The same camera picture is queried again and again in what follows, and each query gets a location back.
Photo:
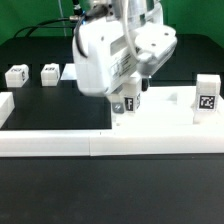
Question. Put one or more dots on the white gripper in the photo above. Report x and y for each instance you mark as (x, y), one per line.
(109, 62)

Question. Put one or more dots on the white left fence block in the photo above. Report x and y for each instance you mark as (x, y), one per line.
(6, 106)

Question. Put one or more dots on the white front fence bar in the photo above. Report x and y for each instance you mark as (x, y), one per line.
(189, 139)

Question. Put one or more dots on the white square tabletop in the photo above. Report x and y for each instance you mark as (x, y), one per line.
(167, 106)

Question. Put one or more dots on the white sheet with markers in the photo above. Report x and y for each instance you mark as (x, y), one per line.
(69, 72)

